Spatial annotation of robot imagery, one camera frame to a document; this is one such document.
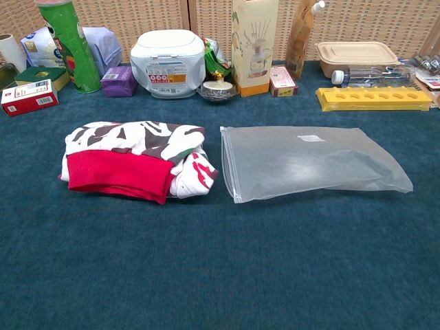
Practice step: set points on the frosted plastic zip bag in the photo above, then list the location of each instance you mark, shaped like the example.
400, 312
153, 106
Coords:
309, 165

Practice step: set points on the red white patterned garment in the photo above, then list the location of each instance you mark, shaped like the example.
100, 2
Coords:
120, 172

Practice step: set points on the green snack packet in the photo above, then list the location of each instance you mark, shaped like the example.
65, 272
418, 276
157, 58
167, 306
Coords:
214, 62

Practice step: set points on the small lidded patterned bowl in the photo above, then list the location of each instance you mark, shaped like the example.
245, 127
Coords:
218, 91

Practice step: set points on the pink small box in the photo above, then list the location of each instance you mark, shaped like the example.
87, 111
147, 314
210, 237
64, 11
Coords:
282, 80

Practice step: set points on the white wet wipe tub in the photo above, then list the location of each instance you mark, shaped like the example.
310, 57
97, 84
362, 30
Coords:
168, 55

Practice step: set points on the purple small box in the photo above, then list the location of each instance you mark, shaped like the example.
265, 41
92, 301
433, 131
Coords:
118, 82

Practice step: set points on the tall cream orange diffuser box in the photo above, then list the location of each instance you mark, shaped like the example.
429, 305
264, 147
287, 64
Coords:
254, 34

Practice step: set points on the brown spout pouch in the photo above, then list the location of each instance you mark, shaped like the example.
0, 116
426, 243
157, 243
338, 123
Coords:
300, 41

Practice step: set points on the white blue tissue pack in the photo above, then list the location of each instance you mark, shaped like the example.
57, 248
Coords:
103, 48

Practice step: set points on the yellow mould tray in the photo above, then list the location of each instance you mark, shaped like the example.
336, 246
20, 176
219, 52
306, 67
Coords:
374, 104

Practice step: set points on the woven folding screen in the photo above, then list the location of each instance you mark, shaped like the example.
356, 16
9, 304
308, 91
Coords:
137, 17

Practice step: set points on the beige lidded food container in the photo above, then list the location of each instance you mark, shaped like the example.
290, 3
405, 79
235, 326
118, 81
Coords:
354, 55

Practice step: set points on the clear plastic water bottle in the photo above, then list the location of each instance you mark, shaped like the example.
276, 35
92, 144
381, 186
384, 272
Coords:
371, 77

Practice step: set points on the green chips can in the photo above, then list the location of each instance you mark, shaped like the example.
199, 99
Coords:
75, 51

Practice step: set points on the dark blue table cloth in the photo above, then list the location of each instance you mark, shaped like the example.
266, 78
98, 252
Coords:
68, 275

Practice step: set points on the red white carton box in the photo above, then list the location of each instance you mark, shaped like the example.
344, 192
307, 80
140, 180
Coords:
27, 99

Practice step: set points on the green yellow box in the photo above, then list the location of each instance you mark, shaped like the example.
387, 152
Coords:
31, 74

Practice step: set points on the kraft spiral notebook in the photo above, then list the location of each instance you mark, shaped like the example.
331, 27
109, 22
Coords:
424, 88

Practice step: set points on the dark green tin box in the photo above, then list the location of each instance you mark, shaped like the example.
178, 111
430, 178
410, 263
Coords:
7, 74

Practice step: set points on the binder clips card pack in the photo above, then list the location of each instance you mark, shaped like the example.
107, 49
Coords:
429, 63

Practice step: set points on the white paper roll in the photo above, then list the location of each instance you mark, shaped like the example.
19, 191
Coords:
12, 51

